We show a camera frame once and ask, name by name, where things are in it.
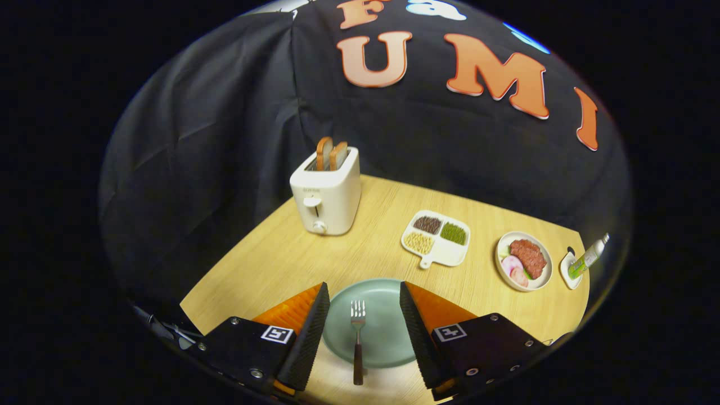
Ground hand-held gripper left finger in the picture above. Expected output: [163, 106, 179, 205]
[188, 281, 331, 397]

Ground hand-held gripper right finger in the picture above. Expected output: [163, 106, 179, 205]
[399, 281, 572, 401]

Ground light blue plate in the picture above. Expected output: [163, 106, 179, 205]
[322, 278, 420, 369]

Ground white divided snack tray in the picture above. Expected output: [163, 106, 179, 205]
[400, 210, 471, 269]

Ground pile of yellow soybeans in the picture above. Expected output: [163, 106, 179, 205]
[404, 232, 435, 255]

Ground pile of green beans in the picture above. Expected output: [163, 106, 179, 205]
[440, 222, 467, 246]

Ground pink ham slices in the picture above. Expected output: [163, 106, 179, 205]
[502, 255, 530, 289]

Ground green lettuce leaf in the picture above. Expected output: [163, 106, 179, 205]
[499, 245, 535, 280]

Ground brown meat steak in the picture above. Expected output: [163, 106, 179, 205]
[509, 239, 547, 280]

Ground white toaster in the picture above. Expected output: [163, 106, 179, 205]
[289, 146, 362, 236]

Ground white round dinner plate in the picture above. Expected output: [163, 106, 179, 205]
[495, 231, 554, 292]

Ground white square coaster dish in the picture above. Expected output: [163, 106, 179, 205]
[560, 250, 584, 290]

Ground toasted bread slice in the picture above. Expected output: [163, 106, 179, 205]
[329, 141, 349, 171]
[316, 137, 334, 171]

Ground green drink bottle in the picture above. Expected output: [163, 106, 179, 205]
[568, 233, 610, 280]

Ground black backdrop cloth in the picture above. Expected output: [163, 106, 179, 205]
[98, 0, 633, 316]

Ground fork with brown handle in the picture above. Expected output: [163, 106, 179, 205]
[350, 300, 367, 386]

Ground black cable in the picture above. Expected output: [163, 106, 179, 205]
[130, 303, 199, 350]

